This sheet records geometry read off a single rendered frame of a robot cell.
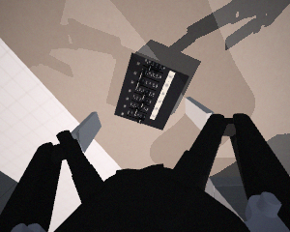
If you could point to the black lighting desk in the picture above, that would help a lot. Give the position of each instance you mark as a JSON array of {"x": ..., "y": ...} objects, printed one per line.
[{"x": 149, "y": 92}]

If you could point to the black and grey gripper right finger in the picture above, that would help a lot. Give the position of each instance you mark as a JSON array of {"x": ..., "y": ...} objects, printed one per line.
[{"x": 266, "y": 182}]

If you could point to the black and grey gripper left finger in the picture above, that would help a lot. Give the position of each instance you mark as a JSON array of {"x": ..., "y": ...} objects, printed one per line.
[{"x": 30, "y": 206}]

